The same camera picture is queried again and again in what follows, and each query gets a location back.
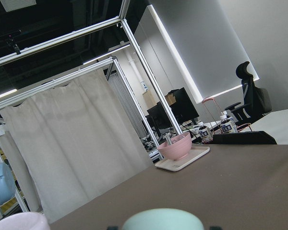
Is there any pink plastic cup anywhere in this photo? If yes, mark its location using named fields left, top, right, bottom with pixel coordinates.
left=0, top=212, right=50, bottom=230

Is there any black office chair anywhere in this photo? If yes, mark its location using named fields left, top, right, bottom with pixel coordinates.
left=225, top=61, right=272, bottom=126

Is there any pink bowl of ice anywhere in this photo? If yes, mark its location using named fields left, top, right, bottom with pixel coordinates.
left=157, top=132, right=192, bottom=160

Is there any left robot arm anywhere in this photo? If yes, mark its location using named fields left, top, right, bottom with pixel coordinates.
left=0, top=162, right=16, bottom=205

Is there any white curtain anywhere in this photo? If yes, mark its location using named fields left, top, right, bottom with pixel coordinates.
left=0, top=69, right=152, bottom=223

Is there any beige plastic tray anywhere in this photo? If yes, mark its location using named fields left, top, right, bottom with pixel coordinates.
left=155, top=147, right=210, bottom=172

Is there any aluminium frame post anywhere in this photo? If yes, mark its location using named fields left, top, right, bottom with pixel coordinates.
left=119, top=0, right=183, bottom=135

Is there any copper wire bottle rack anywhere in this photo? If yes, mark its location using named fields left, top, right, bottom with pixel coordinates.
left=202, top=97, right=252, bottom=134

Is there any green plastic cup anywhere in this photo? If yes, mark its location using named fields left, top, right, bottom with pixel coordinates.
left=122, top=208, right=204, bottom=230

